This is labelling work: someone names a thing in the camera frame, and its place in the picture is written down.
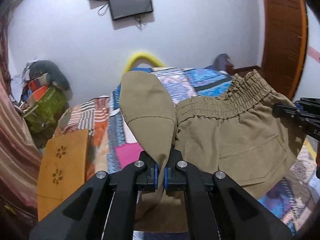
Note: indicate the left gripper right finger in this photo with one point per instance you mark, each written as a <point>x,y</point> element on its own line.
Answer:
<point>217,207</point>

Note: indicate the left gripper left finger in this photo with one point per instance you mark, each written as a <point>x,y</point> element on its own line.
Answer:
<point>104,207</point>

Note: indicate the olive green pants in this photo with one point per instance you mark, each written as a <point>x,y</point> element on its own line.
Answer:
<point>235,132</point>

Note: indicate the blue patchwork bed sheet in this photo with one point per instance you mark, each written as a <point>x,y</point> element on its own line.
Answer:
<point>290,199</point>

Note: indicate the pink folded shorts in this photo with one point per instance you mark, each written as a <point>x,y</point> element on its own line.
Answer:
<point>128,153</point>

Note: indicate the brown wooden door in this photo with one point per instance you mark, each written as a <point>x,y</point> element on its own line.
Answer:
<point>286,36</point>

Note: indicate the striped brown curtain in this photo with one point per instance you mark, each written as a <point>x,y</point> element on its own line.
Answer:
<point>20,159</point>

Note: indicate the grey backpack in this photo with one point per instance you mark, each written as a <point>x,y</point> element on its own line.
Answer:
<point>223,63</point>

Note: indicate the clutter pile with green bag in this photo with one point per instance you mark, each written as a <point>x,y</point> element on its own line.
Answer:
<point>39,95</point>

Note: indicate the yellow curved bed rail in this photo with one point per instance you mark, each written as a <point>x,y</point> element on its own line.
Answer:
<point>144,57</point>

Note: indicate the small black wall monitor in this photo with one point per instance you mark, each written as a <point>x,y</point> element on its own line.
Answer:
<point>125,8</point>

